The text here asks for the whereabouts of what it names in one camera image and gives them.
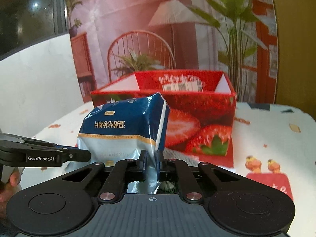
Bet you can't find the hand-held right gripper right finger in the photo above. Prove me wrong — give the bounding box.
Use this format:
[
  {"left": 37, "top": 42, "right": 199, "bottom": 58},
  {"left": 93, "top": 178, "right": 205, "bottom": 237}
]
[{"left": 154, "top": 152, "right": 250, "bottom": 203}]

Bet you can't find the printed room scene wall tapestry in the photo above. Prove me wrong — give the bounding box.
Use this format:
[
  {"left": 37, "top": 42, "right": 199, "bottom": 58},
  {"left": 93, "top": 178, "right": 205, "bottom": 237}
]
[{"left": 65, "top": 0, "right": 279, "bottom": 104}]

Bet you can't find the person's left hand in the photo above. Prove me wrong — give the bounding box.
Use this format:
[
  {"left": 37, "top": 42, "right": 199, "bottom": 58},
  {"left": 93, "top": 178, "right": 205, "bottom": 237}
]
[{"left": 0, "top": 166, "right": 24, "bottom": 218}]

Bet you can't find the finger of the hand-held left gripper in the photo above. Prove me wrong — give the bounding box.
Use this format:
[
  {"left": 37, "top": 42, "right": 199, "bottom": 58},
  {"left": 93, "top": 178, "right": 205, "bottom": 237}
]
[{"left": 55, "top": 145, "right": 91, "bottom": 163}]

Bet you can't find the red strawberry print box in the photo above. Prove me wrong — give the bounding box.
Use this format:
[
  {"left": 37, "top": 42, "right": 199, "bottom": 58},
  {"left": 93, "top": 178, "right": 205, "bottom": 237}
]
[{"left": 91, "top": 70, "right": 237, "bottom": 156}]

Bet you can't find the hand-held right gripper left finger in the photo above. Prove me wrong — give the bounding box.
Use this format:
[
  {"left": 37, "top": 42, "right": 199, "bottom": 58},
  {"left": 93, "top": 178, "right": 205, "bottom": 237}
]
[{"left": 49, "top": 150, "right": 148, "bottom": 203}]

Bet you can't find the wooden panel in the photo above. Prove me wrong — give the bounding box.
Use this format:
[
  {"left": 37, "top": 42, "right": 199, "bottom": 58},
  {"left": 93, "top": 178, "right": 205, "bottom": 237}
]
[{"left": 269, "top": 0, "right": 316, "bottom": 122}]

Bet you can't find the dark window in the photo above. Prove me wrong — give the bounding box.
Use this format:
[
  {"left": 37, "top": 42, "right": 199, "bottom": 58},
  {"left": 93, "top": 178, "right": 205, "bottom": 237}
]
[{"left": 0, "top": 0, "right": 68, "bottom": 62}]

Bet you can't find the blue and white packet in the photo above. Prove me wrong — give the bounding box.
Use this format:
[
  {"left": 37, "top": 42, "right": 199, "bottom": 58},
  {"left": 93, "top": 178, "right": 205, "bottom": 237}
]
[{"left": 77, "top": 92, "right": 171, "bottom": 194}]

